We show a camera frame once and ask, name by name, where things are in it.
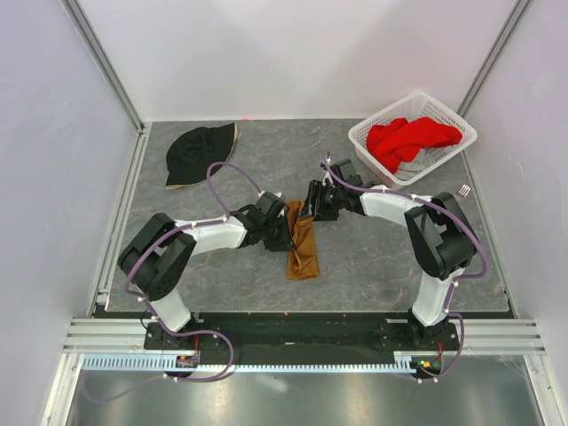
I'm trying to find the right aluminium frame post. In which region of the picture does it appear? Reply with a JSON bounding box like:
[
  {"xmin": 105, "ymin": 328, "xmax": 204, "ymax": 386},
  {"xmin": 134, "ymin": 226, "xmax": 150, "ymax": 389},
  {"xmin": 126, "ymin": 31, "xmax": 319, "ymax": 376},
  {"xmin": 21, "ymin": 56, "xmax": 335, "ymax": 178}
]
[{"xmin": 457, "ymin": 0, "xmax": 533, "ymax": 118}]

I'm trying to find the aluminium frame post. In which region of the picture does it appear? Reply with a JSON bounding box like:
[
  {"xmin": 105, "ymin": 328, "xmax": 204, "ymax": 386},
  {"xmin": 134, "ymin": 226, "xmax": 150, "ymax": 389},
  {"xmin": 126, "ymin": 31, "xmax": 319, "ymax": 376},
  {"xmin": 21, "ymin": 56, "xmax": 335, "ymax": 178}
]
[
  {"xmin": 457, "ymin": 0, "xmax": 533, "ymax": 118},
  {"xmin": 61, "ymin": 0, "xmax": 146, "ymax": 133}
]

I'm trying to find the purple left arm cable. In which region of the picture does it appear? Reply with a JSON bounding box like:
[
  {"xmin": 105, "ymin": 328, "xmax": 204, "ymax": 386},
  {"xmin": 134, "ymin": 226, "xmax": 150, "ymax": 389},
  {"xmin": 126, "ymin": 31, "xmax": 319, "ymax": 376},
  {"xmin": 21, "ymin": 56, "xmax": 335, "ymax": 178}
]
[{"xmin": 82, "ymin": 162, "xmax": 267, "ymax": 403}]

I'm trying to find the grey cloth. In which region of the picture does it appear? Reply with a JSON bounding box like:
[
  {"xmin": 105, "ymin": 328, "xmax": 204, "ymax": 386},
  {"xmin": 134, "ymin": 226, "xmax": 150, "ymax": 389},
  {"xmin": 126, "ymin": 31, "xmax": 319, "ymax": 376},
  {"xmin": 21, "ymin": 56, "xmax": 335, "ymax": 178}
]
[{"xmin": 394, "ymin": 149, "xmax": 435, "ymax": 181}]

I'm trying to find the left aluminium frame post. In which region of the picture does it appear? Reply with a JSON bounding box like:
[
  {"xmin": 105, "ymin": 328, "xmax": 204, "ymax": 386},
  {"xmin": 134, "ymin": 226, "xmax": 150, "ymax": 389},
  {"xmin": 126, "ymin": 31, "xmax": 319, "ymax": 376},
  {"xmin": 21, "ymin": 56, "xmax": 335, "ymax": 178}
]
[{"xmin": 61, "ymin": 0, "xmax": 146, "ymax": 133}]

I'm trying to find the white plastic basket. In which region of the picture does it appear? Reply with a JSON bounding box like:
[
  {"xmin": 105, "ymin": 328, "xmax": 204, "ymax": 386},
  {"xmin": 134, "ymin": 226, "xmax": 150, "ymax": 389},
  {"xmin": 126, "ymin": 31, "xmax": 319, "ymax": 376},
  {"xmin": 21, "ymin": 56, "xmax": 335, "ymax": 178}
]
[{"xmin": 349, "ymin": 91, "xmax": 477, "ymax": 189}]

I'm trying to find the aluminium front rail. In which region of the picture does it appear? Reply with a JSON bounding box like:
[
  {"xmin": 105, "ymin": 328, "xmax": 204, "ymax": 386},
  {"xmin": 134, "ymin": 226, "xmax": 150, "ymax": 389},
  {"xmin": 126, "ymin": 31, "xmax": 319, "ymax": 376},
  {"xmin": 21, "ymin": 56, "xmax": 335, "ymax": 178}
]
[{"xmin": 63, "ymin": 319, "xmax": 546, "ymax": 356}]

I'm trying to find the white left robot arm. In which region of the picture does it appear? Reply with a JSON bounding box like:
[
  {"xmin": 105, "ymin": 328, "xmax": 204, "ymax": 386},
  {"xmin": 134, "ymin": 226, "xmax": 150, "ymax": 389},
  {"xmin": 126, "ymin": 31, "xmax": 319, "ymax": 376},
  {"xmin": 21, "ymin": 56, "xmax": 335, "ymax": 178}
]
[{"xmin": 117, "ymin": 192, "xmax": 293, "ymax": 349}]

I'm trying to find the slotted cable duct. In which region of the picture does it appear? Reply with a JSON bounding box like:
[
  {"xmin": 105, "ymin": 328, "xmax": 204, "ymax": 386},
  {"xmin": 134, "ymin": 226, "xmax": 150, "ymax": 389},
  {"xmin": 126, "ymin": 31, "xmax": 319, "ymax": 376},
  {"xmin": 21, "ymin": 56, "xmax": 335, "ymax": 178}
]
[{"xmin": 83, "ymin": 352, "xmax": 418, "ymax": 374}]

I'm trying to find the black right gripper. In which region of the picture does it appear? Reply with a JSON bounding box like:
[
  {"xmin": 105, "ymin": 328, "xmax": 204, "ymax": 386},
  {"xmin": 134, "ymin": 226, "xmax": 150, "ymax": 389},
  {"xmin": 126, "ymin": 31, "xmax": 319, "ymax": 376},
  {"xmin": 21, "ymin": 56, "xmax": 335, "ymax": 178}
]
[{"xmin": 298, "ymin": 179, "xmax": 344, "ymax": 222}]

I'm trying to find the orange cloth napkin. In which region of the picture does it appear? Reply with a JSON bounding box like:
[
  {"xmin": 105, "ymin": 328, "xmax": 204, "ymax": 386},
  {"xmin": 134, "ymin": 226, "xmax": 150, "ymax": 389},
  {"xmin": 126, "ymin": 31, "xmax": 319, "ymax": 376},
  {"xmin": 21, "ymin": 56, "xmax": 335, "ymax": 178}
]
[{"xmin": 287, "ymin": 200, "xmax": 320, "ymax": 280}]

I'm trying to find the silver fork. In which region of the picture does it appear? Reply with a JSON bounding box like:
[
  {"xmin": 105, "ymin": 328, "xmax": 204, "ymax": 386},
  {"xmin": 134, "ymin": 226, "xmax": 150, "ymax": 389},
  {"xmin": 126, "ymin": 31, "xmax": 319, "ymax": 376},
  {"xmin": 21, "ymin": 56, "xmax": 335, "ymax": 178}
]
[{"xmin": 456, "ymin": 184, "xmax": 471, "ymax": 198}]

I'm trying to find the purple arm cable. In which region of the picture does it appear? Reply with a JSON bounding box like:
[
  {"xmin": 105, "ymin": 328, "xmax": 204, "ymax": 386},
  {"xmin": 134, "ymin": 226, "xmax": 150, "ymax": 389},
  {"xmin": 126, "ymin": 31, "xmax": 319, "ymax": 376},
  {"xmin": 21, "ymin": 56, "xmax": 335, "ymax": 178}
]
[
  {"xmin": 82, "ymin": 162, "xmax": 267, "ymax": 403},
  {"xmin": 321, "ymin": 153, "xmax": 492, "ymax": 385}
]

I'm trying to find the black bucket hat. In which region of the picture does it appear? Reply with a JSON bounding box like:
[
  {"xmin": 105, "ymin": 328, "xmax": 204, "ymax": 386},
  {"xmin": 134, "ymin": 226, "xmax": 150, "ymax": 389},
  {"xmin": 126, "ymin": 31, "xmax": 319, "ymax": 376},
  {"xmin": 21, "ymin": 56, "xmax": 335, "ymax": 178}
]
[{"xmin": 165, "ymin": 122, "xmax": 238, "ymax": 189}]

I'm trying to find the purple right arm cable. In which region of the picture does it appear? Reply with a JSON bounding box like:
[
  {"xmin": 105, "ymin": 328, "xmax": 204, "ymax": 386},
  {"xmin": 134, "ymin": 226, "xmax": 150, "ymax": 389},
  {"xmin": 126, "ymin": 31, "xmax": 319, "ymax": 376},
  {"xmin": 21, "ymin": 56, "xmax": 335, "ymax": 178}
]
[{"xmin": 321, "ymin": 153, "xmax": 492, "ymax": 385}]

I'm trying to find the red cloth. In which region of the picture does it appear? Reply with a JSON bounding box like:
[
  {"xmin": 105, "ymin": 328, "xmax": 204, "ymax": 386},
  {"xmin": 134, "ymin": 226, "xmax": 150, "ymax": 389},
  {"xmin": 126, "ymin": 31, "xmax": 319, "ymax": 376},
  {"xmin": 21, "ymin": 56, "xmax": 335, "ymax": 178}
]
[{"xmin": 367, "ymin": 117, "xmax": 462, "ymax": 174}]

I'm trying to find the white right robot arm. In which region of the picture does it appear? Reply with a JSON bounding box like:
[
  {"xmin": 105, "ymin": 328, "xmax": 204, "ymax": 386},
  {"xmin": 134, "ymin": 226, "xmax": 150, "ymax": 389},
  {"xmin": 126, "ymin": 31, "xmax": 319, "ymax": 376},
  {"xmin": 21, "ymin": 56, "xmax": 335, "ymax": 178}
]
[{"xmin": 302, "ymin": 160, "xmax": 488, "ymax": 350}]

